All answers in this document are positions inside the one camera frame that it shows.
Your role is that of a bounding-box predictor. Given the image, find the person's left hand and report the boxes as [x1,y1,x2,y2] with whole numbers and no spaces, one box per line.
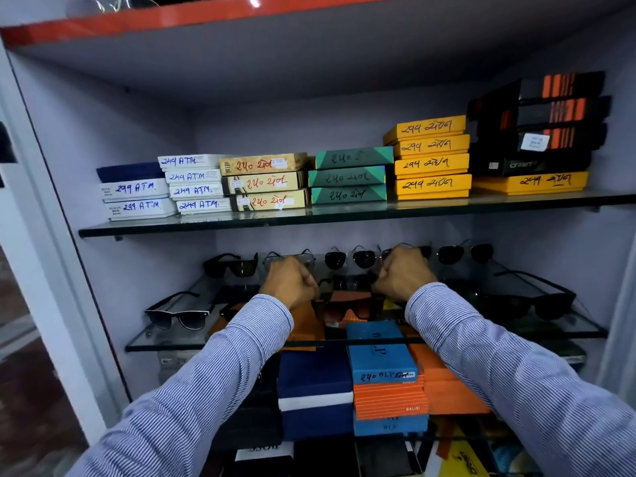
[259,256,320,311]

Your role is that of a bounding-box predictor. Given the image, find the person's right hand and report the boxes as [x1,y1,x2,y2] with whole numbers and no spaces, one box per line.
[372,245,439,304]

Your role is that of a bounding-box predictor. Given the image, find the dark brown-lens sunglasses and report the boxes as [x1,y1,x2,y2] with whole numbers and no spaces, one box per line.
[312,273,386,326]

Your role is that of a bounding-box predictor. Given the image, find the person's left forearm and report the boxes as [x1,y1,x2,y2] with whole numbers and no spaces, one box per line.
[66,294,295,477]

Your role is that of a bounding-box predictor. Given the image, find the person's right forearm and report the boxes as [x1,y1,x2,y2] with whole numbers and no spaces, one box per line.
[404,282,636,477]

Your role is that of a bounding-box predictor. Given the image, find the orange flat box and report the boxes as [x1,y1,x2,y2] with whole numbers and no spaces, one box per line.
[283,302,326,352]

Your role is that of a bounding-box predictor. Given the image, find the dark aviator sunglasses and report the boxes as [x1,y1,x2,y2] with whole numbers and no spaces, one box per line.
[324,247,379,271]

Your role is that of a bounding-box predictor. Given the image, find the light blue box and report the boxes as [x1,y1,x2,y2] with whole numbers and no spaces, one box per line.
[346,320,419,385]

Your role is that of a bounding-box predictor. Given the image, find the round dark sunglasses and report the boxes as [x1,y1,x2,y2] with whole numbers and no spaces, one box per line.
[437,242,496,267]

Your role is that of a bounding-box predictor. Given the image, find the chunky black sunglasses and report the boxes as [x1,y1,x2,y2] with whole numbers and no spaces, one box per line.
[203,252,259,280]

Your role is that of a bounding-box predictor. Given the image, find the long glass shelf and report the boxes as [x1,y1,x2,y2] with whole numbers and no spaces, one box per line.
[78,189,636,239]

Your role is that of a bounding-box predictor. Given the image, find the teal box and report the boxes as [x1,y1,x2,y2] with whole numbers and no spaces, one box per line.
[307,166,387,188]
[310,184,388,205]
[314,146,395,171]

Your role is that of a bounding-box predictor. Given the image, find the beige patterned box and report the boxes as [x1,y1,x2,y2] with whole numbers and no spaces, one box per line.
[231,189,312,213]
[219,153,309,177]
[221,171,307,196]

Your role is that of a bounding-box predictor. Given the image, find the navy box with white band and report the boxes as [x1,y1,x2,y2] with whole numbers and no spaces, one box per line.
[276,343,355,442]

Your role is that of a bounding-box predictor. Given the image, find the orange ribbed box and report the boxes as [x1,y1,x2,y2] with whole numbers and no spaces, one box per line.
[353,375,429,421]

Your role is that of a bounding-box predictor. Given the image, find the black sunglasses with white trim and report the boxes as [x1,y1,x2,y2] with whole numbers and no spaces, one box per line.
[144,291,213,332]

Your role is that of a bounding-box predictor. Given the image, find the plain orange box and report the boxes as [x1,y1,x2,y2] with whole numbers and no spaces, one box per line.
[401,325,491,417]

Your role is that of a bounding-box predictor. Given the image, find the flat white box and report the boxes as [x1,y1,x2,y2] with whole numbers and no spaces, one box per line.
[163,169,225,186]
[168,183,226,200]
[157,154,235,172]
[174,197,234,216]

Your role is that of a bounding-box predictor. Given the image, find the blue box under orange box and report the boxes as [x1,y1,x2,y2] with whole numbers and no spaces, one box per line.
[353,413,429,438]

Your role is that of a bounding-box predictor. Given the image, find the black box with white label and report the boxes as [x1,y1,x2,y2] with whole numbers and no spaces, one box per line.
[234,441,295,477]

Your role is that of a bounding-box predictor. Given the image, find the short glass shelf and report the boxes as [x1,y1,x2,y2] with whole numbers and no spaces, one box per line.
[125,260,610,353]

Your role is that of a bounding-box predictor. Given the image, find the large black sunglasses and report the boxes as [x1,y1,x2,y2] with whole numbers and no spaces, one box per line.
[474,270,578,324]

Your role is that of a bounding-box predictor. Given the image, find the wide yellow box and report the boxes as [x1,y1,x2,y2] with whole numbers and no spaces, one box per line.
[471,172,590,196]

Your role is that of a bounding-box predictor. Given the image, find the plain black box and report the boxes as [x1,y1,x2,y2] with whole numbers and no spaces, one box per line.
[469,148,593,177]

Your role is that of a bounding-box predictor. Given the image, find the white labelled box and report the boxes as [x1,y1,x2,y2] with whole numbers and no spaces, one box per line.
[103,195,178,222]

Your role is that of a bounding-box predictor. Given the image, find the yellow packet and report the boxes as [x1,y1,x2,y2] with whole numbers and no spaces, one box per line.
[438,439,492,477]

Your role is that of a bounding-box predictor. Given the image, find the white box with blue lid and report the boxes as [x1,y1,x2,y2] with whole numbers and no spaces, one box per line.
[96,162,170,202]

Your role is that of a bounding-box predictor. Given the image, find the black orange-striped box, white sticker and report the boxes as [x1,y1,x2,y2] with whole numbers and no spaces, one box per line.
[471,122,609,155]

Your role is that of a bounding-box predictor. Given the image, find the black box with orange stripes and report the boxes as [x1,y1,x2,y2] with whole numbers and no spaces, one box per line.
[473,95,613,131]
[466,71,606,115]

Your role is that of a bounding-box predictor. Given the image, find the orange-edged cabinet shelf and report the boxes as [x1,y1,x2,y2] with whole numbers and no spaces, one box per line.
[0,0,636,107]

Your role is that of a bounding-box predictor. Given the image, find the clear glasses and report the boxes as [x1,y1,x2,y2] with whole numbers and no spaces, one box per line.
[66,0,161,18]

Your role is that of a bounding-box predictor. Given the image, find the grey-lens thin-frame glasses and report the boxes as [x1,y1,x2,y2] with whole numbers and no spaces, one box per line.
[262,249,317,272]

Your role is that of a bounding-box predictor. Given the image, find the white cabinet frame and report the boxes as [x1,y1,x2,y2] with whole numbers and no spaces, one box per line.
[0,39,131,445]

